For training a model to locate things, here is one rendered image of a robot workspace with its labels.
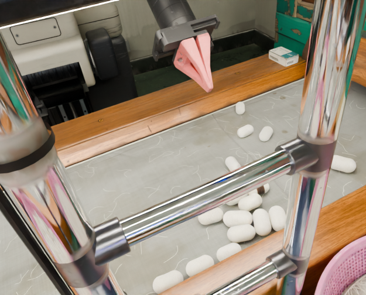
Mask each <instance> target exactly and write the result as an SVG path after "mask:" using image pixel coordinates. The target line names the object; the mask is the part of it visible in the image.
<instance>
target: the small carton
mask: <svg viewBox="0 0 366 295"><path fill-rule="evenodd" d="M269 59H271V60H273V61H275V62H277V63H279V64H281V65H283V66H285V67H287V66H290V65H293V64H295V63H298V59H299V54H297V53H295V52H293V51H290V50H288V49H286V48H284V47H282V46H281V47H277V48H275V49H272V50H269Z"/></svg>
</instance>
